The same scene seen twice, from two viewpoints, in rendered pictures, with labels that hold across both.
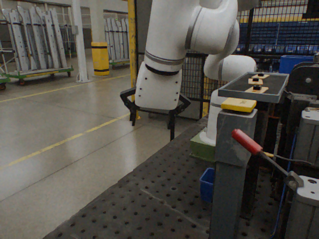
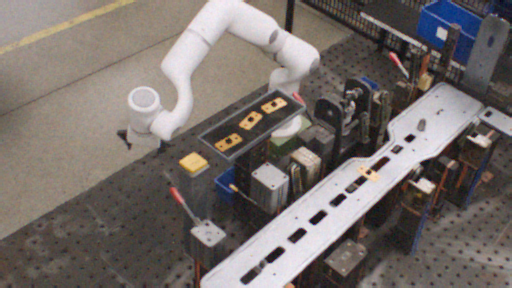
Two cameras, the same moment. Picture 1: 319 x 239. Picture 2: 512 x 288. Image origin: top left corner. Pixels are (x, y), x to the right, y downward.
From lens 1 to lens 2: 159 cm
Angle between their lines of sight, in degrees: 23
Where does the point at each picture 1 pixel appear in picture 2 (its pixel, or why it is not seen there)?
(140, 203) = (156, 187)
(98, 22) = not seen: outside the picture
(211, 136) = not seen: hidden behind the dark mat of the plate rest
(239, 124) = (187, 177)
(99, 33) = not seen: outside the picture
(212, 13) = (161, 122)
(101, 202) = (119, 178)
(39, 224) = (65, 156)
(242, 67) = (296, 63)
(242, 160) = (191, 197)
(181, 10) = (141, 118)
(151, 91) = (136, 139)
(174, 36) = (141, 126)
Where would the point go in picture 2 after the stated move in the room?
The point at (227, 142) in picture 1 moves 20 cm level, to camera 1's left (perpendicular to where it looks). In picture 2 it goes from (183, 184) to (120, 171)
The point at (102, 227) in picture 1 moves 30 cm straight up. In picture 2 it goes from (114, 204) to (104, 146)
